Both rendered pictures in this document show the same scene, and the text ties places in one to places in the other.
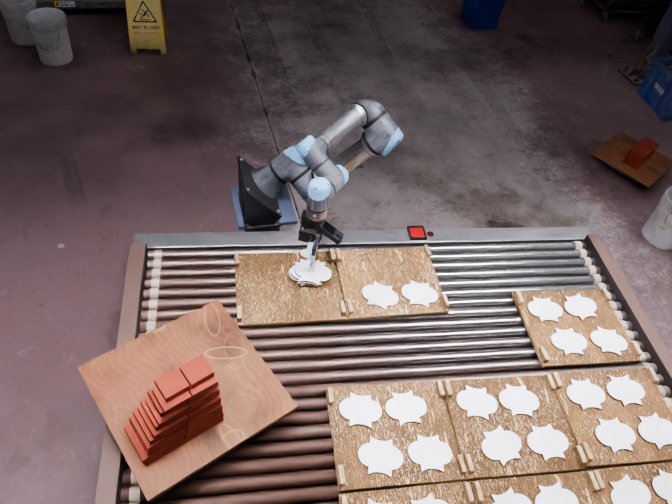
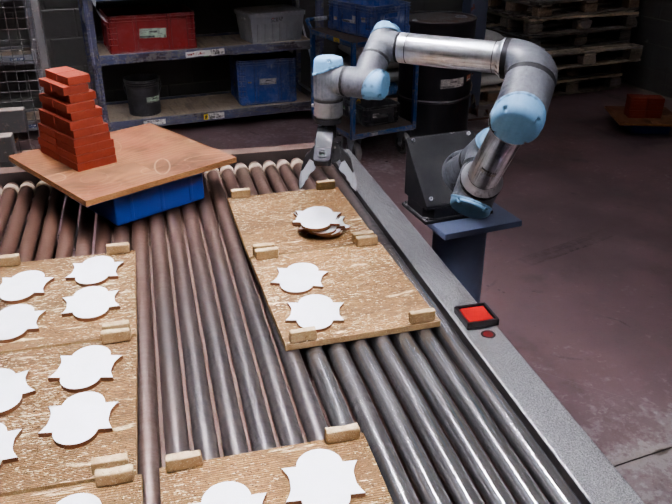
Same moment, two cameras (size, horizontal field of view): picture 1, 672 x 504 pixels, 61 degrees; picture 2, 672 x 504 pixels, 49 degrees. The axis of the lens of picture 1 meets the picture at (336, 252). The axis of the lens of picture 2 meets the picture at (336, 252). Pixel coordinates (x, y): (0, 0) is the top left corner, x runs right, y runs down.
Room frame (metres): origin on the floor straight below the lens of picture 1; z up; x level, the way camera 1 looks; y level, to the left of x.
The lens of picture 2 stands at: (1.53, -1.75, 1.79)
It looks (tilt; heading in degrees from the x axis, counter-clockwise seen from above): 27 degrees down; 91
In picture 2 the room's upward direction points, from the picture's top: straight up
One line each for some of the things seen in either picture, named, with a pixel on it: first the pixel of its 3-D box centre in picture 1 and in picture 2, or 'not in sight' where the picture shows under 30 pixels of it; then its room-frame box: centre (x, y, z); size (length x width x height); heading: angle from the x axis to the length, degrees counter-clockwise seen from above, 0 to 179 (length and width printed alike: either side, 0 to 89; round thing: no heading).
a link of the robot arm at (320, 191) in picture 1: (319, 194); (329, 78); (1.49, 0.09, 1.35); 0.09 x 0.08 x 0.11; 155
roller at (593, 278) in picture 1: (390, 286); (336, 302); (1.52, -0.25, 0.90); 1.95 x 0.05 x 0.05; 105
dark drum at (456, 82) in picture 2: not in sight; (434, 75); (2.25, 4.01, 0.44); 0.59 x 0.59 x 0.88
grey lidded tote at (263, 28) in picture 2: not in sight; (270, 23); (0.93, 4.43, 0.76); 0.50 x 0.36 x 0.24; 29
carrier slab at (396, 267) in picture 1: (389, 281); (338, 289); (1.52, -0.24, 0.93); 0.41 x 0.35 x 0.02; 107
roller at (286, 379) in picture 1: (411, 371); (166, 324); (1.13, -0.35, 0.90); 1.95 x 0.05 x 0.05; 105
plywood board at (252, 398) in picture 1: (187, 387); (122, 159); (0.85, 0.39, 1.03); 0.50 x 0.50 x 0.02; 45
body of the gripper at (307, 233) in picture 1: (312, 226); (328, 138); (1.49, 0.10, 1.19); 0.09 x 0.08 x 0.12; 86
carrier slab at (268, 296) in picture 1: (288, 286); (297, 220); (1.40, 0.16, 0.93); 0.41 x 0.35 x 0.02; 106
